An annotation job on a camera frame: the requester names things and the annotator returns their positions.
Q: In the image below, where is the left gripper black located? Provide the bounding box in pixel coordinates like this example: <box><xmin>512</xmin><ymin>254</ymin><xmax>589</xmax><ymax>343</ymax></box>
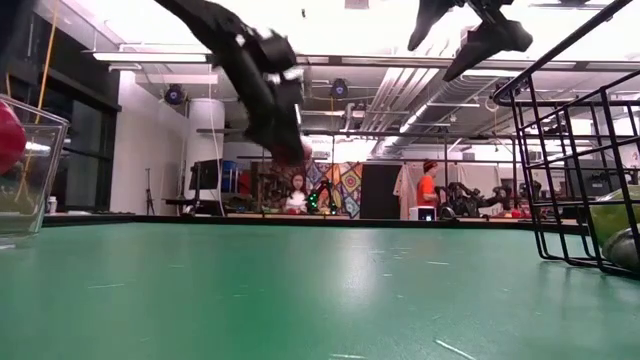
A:
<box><xmin>234</xmin><ymin>34</ymin><xmax>307</xmax><ymax>164</ymax></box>

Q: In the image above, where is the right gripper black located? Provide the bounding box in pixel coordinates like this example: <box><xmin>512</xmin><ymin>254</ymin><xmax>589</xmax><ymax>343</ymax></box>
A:
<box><xmin>406</xmin><ymin>0</ymin><xmax>535</xmax><ymax>83</ymax></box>

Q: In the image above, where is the green cucumber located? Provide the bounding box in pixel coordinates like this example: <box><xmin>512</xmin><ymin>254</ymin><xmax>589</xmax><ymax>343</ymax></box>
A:
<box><xmin>589</xmin><ymin>185</ymin><xmax>640</xmax><ymax>247</ymax></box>

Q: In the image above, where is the smooth red tomato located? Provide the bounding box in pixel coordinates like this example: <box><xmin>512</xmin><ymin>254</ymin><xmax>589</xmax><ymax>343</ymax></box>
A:
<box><xmin>0</xmin><ymin>99</ymin><xmax>28</xmax><ymax>176</ymax></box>

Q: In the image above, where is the person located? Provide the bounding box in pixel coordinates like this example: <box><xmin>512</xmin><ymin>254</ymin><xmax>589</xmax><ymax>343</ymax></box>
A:
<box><xmin>416</xmin><ymin>158</ymin><xmax>442</xmax><ymax>209</ymax></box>
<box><xmin>283</xmin><ymin>172</ymin><xmax>310</xmax><ymax>215</ymax></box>

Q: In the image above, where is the blue storage bin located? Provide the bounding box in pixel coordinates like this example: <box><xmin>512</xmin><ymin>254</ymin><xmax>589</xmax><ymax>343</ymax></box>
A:
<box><xmin>221</xmin><ymin>159</ymin><xmax>240</xmax><ymax>194</ymax></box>

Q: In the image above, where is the round black ceiling device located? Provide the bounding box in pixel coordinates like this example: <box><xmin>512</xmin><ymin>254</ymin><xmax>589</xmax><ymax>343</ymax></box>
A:
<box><xmin>329</xmin><ymin>78</ymin><xmax>350</xmax><ymax>100</ymax></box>
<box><xmin>164</xmin><ymin>83</ymin><xmax>186</xmax><ymax>106</ymax></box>

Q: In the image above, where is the colourful patchwork quilt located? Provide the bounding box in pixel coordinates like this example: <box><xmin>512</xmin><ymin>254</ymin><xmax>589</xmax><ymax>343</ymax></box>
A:
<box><xmin>304</xmin><ymin>160</ymin><xmax>365</xmax><ymax>220</ymax></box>

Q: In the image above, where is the black background monitor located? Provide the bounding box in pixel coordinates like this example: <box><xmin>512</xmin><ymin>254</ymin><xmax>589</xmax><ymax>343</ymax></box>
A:
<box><xmin>188</xmin><ymin>158</ymin><xmax>222</xmax><ymax>192</ymax></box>

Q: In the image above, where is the black upright panel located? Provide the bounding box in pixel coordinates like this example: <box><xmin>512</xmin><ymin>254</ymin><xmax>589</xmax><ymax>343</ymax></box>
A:
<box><xmin>359</xmin><ymin>163</ymin><xmax>401</xmax><ymax>220</ymax></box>

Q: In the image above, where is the white hanging cloth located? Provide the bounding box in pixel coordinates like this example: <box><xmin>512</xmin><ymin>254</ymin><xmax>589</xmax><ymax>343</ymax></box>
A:
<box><xmin>393</xmin><ymin>164</ymin><xmax>420</xmax><ymax>211</ymax></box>

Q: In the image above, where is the black tripod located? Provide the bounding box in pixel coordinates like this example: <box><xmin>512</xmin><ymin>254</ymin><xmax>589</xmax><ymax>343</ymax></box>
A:
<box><xmin>143</xmin><ymin>167</ymin><xmax>156</xmax><ymax>216</ymax></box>

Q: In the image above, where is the green table mat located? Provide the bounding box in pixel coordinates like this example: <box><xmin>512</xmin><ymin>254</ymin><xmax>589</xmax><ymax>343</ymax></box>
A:
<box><xmin>0</xmin><ymin>222</ymin><xmax>640</xmax><ymax>360</ymax></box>

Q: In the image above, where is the small white box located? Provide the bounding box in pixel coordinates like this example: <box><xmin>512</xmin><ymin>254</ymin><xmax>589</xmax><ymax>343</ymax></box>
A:
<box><xmin>408</xmin><ymin>205</ymin><xmax>437</xmax><ymax>222</ymax></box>

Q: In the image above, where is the long ceiling light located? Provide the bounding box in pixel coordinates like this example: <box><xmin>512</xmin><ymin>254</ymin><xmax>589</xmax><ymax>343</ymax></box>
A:
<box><xmin>92</xmin><ymin>49</ymin><xmax>211</xmax><ymax>64</ymax></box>

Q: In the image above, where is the clear plastic bin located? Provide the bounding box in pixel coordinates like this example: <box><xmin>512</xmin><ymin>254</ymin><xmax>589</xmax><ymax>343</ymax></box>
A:
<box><xmin>0</xmin><ymin>93</ymin><xmax>70</xmax><ymax>250</ymax></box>

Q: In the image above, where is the black metal table frame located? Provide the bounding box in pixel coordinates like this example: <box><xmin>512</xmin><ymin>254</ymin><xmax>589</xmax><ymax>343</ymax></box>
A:
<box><xmin>42</xmin><ymin>213</ymin><xmax>591</xmax><ymax>236</ymax></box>

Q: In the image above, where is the black wire basket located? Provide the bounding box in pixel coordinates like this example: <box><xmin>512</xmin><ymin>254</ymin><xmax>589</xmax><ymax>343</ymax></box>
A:
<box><xmin>492</xmin><ymin>0</ymin><xmax>640</xmax><ymax>279</ymax></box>

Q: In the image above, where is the yellow cable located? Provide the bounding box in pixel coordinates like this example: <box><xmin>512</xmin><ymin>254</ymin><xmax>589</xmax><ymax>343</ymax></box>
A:
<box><xmin>13</xmin><ymin>0</ymin><xmax>60</xmax><ymax>204</ymax></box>

